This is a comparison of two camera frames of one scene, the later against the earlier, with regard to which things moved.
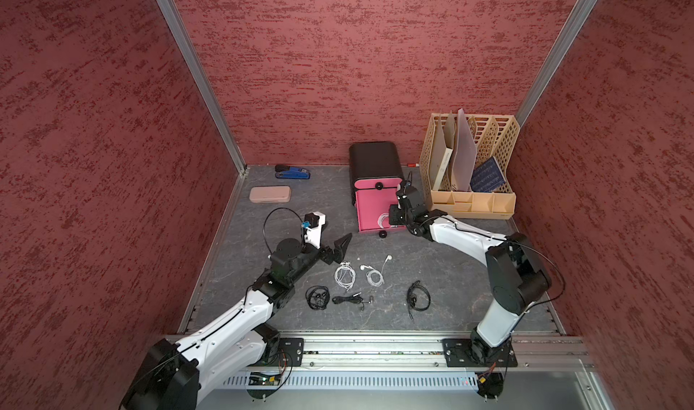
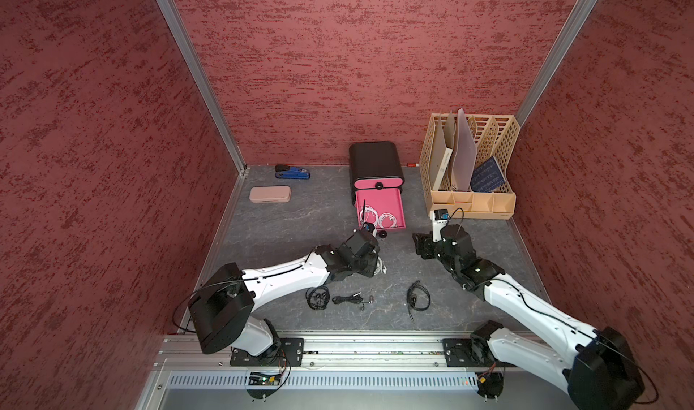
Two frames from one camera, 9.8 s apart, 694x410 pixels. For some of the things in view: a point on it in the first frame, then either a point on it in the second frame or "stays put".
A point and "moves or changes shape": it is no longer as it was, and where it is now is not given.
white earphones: (345, 274) moves or changes shape
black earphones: (355, 298) stays put
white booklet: (442, 168) stays put
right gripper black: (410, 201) → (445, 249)
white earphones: (374, 276) moves or changes shape
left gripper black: (338, 252) → (371, 261)
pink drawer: (370, 203) stays put
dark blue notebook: (487, 177) stays put
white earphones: (379, 220) stays put
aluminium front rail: (531, 352) stays put
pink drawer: (377, 183) stays put
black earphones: (417, 298) stays put
